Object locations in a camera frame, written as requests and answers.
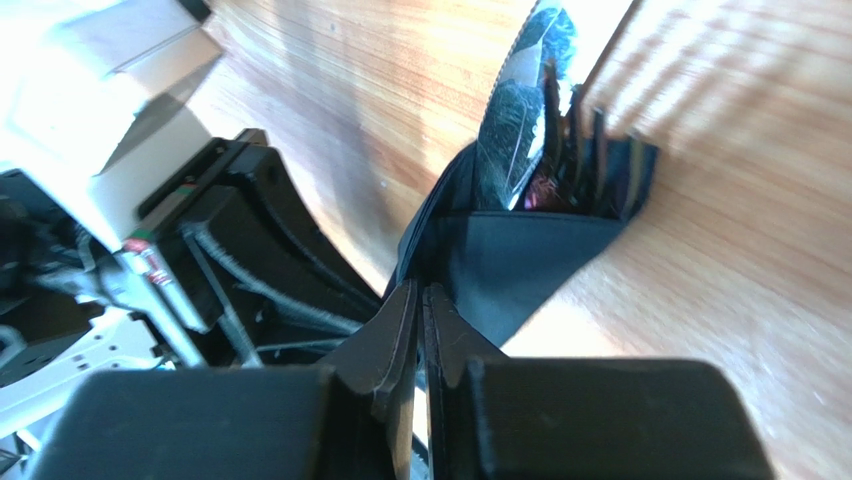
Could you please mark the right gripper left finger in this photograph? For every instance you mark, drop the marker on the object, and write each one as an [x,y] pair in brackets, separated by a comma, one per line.
[348,416]

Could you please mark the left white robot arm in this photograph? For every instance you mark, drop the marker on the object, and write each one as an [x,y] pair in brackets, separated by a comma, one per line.
[97,117]

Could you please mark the iridescent fork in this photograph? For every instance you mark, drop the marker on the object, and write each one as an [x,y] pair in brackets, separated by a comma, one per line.
[594,175]

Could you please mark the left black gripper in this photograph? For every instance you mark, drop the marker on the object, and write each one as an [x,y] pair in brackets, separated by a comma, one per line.
[225,261]

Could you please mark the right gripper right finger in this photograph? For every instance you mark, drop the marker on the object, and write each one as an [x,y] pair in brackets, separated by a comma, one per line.
[492,416]

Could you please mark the silver knife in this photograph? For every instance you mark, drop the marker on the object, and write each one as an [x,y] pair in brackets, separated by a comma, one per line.
[511,135]

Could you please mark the black paper napkin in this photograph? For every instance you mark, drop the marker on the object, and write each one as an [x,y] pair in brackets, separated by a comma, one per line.
[498,267]

